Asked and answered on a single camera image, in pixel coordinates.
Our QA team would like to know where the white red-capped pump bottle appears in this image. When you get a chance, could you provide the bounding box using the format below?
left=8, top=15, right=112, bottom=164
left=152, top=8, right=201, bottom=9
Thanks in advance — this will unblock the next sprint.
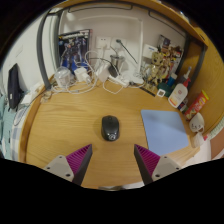
left=167, top=77, right=192, bottom=109

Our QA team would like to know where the white mug with face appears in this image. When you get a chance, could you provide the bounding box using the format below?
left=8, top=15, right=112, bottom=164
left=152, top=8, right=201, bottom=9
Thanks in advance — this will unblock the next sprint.
left=188, top=112, right=206, bottom=134

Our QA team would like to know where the wooden shelf unit metal frame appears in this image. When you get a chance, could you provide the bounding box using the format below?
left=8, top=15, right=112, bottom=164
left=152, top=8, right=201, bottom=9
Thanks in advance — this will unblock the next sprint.
left=35, top=0, right=212, bottom=92

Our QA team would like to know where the black ruler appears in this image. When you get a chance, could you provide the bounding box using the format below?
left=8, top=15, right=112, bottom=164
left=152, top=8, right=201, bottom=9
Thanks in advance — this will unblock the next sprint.
left=139, top=85, right=157, bottom=98

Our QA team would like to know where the black bag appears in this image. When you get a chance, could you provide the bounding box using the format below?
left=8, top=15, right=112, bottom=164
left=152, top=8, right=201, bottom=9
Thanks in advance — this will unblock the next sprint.
left=7, top=63, right=24, bottom=111

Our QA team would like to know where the clear plastic jar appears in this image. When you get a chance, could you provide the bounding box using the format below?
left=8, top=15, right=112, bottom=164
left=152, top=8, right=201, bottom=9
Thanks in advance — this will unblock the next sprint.
left=53, top=66, right=72, bottom=88

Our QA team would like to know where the white power strip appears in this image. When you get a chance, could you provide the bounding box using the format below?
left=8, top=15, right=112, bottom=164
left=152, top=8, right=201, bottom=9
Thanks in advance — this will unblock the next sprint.
left=108, top=74, right=129, bottom=88

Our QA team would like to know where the light blue mouse pad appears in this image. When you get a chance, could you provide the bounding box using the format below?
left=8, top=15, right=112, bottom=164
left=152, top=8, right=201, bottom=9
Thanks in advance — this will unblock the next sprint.
left=140, top=109, right=190, bottom=157

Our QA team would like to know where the green round container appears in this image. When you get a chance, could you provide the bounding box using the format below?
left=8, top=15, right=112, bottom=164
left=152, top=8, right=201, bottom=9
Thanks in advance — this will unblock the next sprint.
left=159, top=81, right=174, bottom=98

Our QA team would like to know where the teal cloth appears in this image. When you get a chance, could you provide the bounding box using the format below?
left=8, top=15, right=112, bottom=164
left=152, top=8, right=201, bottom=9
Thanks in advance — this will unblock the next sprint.
left=0, top=94, right=18, bottom=158

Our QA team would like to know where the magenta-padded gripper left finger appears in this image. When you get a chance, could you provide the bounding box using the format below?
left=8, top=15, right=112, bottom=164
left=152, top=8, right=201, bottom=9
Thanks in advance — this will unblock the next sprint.
left=43, top=143, right=93, bottom=186

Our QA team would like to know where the white wall box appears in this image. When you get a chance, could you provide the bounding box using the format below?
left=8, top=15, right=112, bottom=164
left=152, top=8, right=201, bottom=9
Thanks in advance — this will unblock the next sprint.
left=142, top=43, right=158, bottom=61

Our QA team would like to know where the white desk lamp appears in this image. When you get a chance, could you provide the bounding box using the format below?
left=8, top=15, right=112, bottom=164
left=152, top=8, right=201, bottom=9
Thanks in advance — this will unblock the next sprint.
left=115, top=38, right=145, bottom=86

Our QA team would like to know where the white wall socket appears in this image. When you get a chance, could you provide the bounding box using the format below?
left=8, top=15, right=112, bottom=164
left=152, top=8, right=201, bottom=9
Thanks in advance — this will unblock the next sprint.
left=95, top=35, right=112, bottom=50
left=111, top=36, right=128, bottom=50

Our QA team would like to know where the large golden tree figurine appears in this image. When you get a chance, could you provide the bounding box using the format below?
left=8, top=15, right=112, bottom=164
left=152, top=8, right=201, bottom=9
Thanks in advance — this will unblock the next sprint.
left=146, top=51, right=168, bottom=89

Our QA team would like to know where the white charger block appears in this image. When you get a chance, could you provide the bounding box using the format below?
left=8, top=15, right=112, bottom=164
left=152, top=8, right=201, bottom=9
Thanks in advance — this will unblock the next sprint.
left=73, top=67, right=92, bottom=84

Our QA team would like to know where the dark spray bottle white nozzle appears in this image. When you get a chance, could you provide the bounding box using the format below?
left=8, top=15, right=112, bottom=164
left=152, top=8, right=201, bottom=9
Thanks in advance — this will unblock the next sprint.
left=181, top=65, right=193, bottom=84

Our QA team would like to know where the small white square clock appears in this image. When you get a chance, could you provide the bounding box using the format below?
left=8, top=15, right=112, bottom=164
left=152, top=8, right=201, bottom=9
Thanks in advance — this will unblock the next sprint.
left=156, top=88, right=167, bottom=98

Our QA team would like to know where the red chip canister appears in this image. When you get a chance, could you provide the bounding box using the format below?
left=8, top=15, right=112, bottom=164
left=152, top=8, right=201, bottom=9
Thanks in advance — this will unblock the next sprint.
left=184, top=89, right=210, bottom=122

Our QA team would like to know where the white cable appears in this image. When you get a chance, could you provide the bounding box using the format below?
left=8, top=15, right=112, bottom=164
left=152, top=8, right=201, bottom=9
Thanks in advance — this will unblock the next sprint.
left=49, top=49, right=101, bottom=95

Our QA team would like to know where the black computer mouse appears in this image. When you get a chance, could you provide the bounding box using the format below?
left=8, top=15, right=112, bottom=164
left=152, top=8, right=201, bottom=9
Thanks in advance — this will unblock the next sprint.
left=101, top=115, right=120, bottom=142

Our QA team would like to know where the steel cup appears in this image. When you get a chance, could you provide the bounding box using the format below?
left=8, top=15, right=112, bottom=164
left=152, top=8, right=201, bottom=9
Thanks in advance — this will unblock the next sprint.
left=109, top=54, right=126, bottom=73

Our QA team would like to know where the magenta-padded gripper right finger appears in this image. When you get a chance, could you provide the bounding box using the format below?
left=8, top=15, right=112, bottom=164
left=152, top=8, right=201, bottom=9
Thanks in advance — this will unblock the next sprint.
left=133, top=143, right=183, bottom=185

